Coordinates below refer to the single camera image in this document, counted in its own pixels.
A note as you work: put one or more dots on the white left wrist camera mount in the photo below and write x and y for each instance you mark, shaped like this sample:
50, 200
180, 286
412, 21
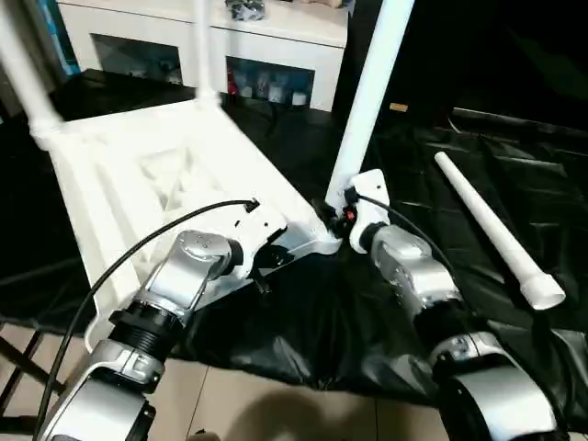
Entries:
262, 225

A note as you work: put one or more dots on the red bottle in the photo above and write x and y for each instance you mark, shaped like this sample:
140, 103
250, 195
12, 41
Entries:
232, 82

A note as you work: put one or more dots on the dark low shelf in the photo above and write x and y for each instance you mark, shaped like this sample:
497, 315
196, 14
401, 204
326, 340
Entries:
523, 120

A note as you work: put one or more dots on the black work mat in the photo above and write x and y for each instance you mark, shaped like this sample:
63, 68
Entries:
505, 193

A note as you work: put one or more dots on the small brown rounded object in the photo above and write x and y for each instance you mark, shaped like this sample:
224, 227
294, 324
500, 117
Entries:
202, 435

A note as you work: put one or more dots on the white plastic table leg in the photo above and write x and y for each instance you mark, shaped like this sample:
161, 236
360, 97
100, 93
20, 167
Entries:
32, 82
367, 92
205, 46
491, 225

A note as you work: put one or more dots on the white glass-door cabinet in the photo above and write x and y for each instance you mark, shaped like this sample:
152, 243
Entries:
147, 32

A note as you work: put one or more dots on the white plastic table top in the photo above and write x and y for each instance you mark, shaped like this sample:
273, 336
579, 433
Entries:
138, 174

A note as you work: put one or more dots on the grey curtain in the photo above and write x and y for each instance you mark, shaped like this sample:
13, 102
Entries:
46, 41

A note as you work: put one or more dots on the dark metal stand frame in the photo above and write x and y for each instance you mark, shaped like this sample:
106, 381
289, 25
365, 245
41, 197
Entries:
27, 367

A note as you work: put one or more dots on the small tan label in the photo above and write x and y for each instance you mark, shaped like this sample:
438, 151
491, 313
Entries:
399, 107

